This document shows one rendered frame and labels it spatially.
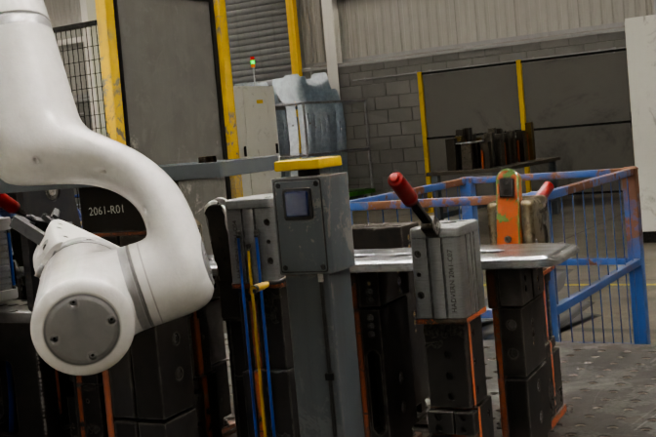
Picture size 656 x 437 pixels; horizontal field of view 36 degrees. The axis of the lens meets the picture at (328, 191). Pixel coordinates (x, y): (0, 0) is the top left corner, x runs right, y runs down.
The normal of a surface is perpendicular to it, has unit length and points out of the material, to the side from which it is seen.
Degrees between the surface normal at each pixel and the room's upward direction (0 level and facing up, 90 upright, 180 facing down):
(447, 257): 90
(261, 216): 90
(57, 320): 96
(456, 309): 90
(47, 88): 70
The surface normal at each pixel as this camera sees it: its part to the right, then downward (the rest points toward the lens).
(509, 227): -0.44, -0.12
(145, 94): 0.86, -0.04
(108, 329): 0.30, 0.18
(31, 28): 0.69, -0.36
